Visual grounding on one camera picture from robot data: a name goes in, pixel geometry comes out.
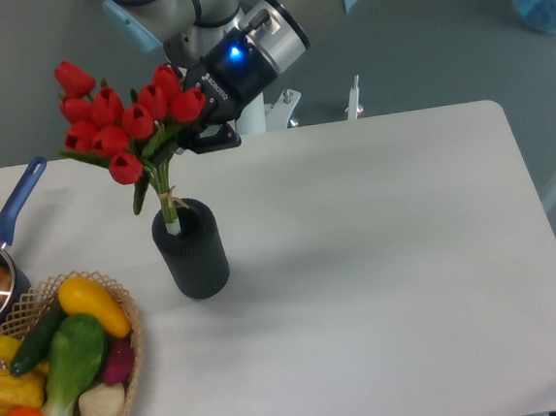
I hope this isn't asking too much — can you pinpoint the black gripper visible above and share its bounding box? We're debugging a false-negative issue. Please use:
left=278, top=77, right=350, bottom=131
left=153, top=28, right=278, bottom=164

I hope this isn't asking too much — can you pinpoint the red tulip bouquet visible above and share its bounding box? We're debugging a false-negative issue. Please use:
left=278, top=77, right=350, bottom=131
left=53, top=61, right=207, bottom=236

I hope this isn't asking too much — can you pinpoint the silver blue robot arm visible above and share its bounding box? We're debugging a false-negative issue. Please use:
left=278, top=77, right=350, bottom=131
left=102, top=0, right=359, bottom=164

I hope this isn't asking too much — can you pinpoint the dark grey ribbed vase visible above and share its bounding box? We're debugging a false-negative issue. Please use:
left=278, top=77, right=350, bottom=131
left=151, top=198, right=230, bottom=300

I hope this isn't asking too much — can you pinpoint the yellow squash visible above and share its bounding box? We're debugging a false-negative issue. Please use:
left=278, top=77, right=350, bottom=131
left=57, top=276, right=132, bottom=338

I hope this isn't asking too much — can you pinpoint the dark green cucumber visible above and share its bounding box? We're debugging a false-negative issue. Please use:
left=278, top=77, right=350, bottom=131
left=10, top=302, right=67, bottom=377

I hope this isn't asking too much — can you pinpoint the green bok choy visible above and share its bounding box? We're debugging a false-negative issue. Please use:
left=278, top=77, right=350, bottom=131
left=42, top=313, right=107, bottom=416

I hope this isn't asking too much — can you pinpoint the woven wicker basket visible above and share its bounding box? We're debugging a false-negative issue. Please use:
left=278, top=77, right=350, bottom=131
left=0, top=272, right=144, bottom=416

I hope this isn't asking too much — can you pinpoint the yellow banana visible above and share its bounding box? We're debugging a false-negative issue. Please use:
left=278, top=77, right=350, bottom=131
left=0, top=333, right=22, bottom=365

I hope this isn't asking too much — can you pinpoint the white garlic bulb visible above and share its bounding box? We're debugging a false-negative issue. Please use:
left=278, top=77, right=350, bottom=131
left=78, top=383, right=125, bottom=416

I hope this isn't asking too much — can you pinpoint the yellow bell pepper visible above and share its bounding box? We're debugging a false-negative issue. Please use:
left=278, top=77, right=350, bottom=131
left=0, top=369, right=46, bottom=416

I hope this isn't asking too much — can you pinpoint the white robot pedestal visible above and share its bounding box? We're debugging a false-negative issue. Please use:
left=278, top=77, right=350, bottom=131
left=236, top=94, right=267, bottom=136

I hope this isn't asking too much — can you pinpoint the white metal base frame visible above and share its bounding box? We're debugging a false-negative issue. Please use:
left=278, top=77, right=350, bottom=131
left=264, top=88, right=302, bottom=131

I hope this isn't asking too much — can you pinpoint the white bolt post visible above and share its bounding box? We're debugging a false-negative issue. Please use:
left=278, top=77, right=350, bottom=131
left=345, top=75, right=364, bottom=120

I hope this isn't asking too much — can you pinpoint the blue handled saucepan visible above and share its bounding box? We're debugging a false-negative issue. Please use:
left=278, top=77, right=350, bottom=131
left=0, top=157, right=48, bottom=325

